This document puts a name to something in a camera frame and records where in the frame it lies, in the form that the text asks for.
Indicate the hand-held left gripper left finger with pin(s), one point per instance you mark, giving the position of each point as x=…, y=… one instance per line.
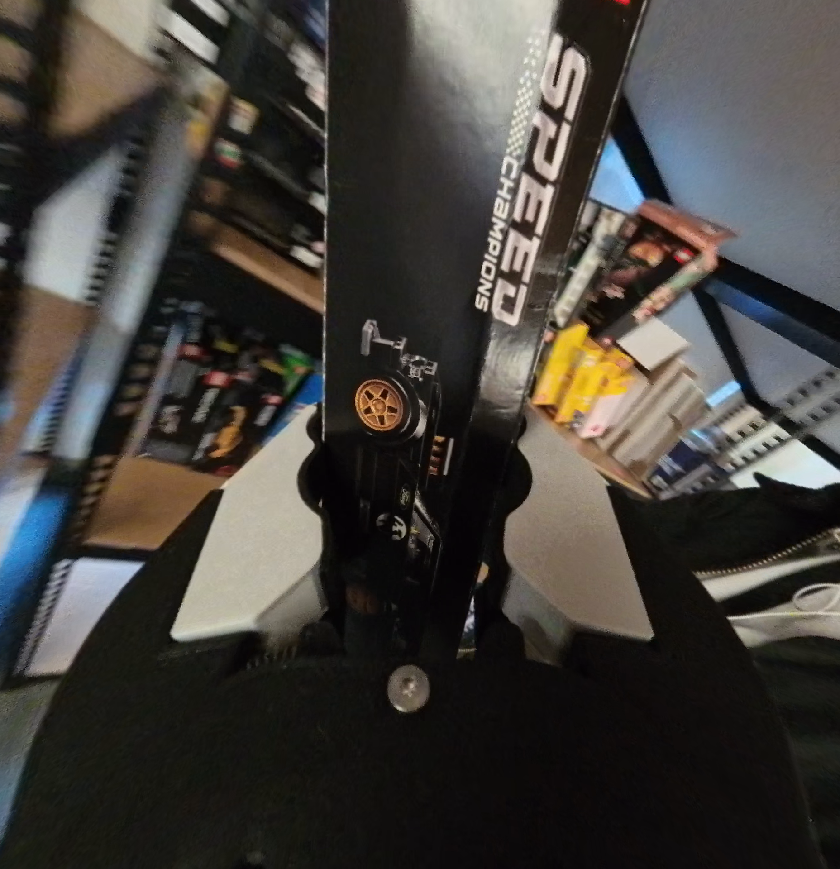
x=257, y=563

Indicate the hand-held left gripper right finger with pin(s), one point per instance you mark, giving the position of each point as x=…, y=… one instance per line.
x=576, y=563

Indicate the blue lego box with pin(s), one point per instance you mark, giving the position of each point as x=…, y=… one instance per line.
x=298, y=407

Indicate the orchid lego box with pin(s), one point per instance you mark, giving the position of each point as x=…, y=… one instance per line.
x=671, y=258

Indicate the black speed car lego box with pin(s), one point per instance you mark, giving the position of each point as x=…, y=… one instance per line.
x=406, y=203

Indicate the large yellow lego box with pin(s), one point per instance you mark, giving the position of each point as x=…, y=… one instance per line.
x=603, y=394

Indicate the small yellow lego box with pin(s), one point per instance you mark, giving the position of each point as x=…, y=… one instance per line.
x=559, y=366

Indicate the row of dark lego boxes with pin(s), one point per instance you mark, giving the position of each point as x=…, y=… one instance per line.
x=189, y=360

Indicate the person's black jacket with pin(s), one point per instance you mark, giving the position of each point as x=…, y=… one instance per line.
x=732, y=523

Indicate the stack of cardboard sheets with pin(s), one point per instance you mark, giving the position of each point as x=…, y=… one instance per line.
x=657, y=407

